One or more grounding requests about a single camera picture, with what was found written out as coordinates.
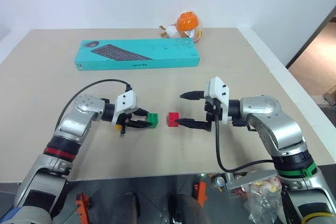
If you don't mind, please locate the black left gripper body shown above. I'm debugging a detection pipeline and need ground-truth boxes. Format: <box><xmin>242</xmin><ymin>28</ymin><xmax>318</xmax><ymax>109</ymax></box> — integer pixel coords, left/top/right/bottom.
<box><xmin>120</xmin><ymin>110</ymin><xmax>141</xmax><ymax>137</ymax></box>

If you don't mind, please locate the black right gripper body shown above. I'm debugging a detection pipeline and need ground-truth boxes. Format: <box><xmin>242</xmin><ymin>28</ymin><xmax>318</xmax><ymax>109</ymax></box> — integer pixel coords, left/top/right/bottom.
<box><xmin>204</xmin><ymin>97</ymin><xmax>224</xmax><ymax>133</ymax></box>

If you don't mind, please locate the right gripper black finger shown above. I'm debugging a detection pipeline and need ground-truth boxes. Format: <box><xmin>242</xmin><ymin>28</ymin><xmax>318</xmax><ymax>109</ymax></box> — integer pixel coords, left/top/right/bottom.
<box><xmin>176</xmin><ymin>118</ymin><xmax>208</xmax><ymax>131</ymax></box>
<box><xmin>178</xmin><ymin>90</ymin><xmax>205</xmax><ymax>101</ymax></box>

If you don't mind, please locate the green building block cube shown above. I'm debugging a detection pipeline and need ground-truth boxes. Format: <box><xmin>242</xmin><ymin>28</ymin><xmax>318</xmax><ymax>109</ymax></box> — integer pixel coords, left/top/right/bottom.
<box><xmin>146</xmin><ymin>113</ymin><xmax>160</xmax><ymax>129</ymax></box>

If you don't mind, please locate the red building block cube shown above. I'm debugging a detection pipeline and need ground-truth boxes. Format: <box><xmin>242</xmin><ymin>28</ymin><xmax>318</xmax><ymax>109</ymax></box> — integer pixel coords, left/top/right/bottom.
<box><xmin>167</xmin><ymin>112</ymin><xmax>181</xmax><ymax>129</ymax></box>

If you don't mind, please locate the teal keyboard box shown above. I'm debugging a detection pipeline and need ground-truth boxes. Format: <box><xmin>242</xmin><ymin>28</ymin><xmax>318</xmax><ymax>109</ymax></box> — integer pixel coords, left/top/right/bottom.
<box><xmin>73</xmin><ymin>37</ymin><xmax>201</xmax><ymax>71</ymax></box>

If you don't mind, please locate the orange plush toy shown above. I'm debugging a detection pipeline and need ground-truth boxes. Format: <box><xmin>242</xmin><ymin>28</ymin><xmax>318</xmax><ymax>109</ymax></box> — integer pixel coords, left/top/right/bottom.
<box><xmin>167</xmin><ymin>18</ymin><xmax>204</xmax><ymax>44</ymax></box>

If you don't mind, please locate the white and orange toy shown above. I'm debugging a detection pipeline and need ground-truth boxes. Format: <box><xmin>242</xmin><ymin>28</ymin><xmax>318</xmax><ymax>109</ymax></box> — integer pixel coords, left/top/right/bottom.
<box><xmin>158</xmin><ymin>24</ymin><xmax>180</xmax><ymax>39</ymax></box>

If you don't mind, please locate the orange clamp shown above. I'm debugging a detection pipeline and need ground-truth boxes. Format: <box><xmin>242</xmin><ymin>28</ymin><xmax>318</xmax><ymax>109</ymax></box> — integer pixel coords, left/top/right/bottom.
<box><xmin>193</xmin><ymin>180</ymin><xmax>208</xmax><ymax>208</ymax></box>
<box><xmin>75</xmin><ymin>193</ymin><xmax>93</xmax><ymax>224</ymax></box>

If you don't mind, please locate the orange plastic bowl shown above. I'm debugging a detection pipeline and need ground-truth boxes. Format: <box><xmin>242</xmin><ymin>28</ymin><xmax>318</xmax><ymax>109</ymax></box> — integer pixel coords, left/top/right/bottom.
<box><xmin>176</xmin><ymin>10</ymin><xmax>199</xmax><ymax>31</ymax></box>

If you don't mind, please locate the clear bag of clutter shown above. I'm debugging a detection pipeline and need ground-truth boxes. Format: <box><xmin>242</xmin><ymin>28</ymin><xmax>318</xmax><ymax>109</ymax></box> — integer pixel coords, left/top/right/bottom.
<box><xmin>245</xmin><ymin>177</ymin><xmax>285</xmax><ymax>224</ymax></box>

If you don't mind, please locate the brown cardboard box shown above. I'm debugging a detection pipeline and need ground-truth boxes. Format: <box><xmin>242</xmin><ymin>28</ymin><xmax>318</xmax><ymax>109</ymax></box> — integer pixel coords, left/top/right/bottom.
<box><xmin>323</xmin><ymin>85</ymin><xmax>336</xmax><ymax>108</ymax></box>

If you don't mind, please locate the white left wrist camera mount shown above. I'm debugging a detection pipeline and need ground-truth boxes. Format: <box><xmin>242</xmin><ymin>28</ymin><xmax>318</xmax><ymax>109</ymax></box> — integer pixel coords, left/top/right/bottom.
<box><xmin>111</xmin><ymin>90</ymin><xmax>140</xmax><ymax>125</ymax></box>

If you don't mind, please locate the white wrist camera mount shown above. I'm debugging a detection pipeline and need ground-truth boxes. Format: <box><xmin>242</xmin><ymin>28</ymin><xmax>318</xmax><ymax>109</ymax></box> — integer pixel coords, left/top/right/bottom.
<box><xmin>111</xmin><ymin>90</ymin><xmax>140</xmax><ymax>125</ymax></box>
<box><xmin>204</xmin><ymin>76</ymin><xmax>232</xmax><ymax>125</ymax></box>

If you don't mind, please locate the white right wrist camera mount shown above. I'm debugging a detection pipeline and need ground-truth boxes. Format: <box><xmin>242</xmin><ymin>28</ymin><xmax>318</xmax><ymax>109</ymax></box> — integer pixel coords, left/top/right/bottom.
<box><xmin>204</xmin><ymin>76</ymin><xmax>232</xmax><ymax>125</ymax></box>

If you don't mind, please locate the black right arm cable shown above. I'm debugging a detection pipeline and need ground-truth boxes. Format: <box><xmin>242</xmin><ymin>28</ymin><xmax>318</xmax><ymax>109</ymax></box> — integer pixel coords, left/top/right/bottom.
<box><xmin>214</xmin><ymin>113</ymin><xmax>275</xmax><ymax>174</ymax></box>

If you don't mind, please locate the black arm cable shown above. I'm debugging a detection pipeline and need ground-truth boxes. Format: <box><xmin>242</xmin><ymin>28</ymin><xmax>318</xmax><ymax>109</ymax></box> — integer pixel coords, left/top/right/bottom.
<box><xmin>56</xmin><ymin>78</ymin><xmax>132</xmax><ymax>131</ymax></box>
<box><xmin>214</xmin><ymin>113</ymin><xmax>275</xmax><ymax>174</ymax></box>

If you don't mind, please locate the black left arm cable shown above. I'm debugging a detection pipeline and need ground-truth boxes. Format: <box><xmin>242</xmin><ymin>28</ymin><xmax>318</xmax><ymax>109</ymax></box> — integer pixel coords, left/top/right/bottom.
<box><xmin>56</xmin><ymin>78</ymin><xmax>132</xmax><ymax>131</ymax></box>

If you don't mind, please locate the silver metal bracket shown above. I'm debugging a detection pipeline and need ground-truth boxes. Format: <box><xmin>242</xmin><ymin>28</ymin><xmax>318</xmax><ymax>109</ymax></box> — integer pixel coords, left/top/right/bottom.
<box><xmin>222</xmin><ymin>169</ymin><xmax>279</xmax><ymax>191</ymax></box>

